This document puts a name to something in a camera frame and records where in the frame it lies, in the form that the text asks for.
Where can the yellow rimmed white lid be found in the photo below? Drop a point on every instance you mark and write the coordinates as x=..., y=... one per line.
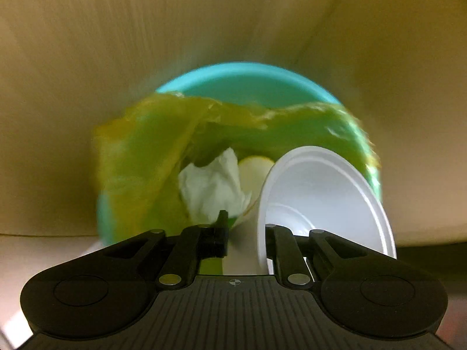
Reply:
x=253, y=175

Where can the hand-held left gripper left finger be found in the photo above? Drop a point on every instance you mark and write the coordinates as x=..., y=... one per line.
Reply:
x=220, y=242

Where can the white tissue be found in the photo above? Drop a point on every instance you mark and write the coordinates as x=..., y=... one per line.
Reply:
x=211, y=186

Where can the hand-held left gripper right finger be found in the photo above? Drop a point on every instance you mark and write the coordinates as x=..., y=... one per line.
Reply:
x=281, y=244

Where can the teal trash bin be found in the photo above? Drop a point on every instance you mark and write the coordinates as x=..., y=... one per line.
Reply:
x=248, y=84

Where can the yellow green bin bag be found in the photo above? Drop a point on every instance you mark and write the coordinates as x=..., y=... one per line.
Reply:
x=157, y=146

